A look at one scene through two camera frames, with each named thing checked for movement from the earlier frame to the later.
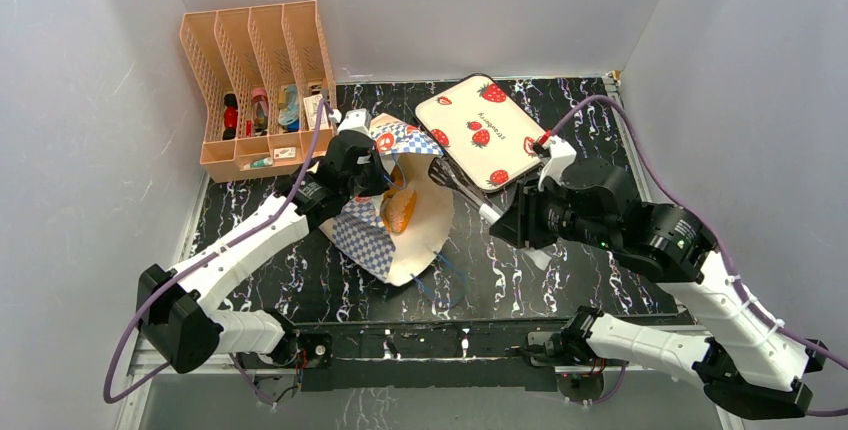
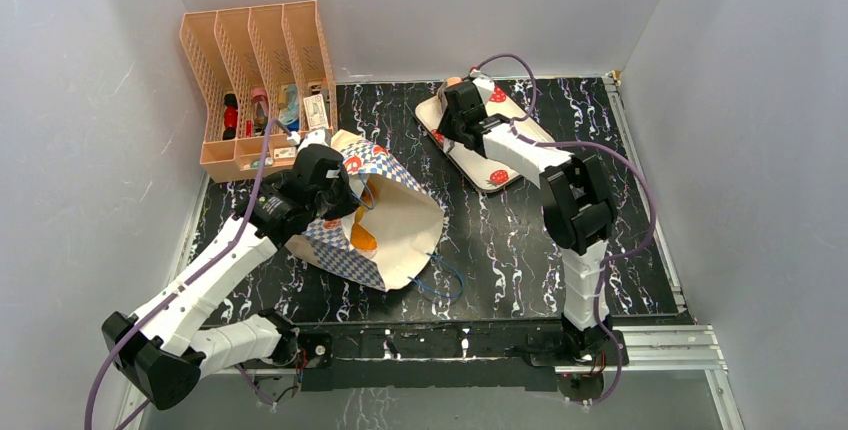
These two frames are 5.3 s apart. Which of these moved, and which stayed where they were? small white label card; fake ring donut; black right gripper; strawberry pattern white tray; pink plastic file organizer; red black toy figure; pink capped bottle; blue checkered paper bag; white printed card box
Moved: fake ring donut; blue checkered paper bag; black right gripper
Stayed: strawberry pattern white tray; small white label card; white printed card box; pink capped bottle; pink plastic file organizer; red black toy figure
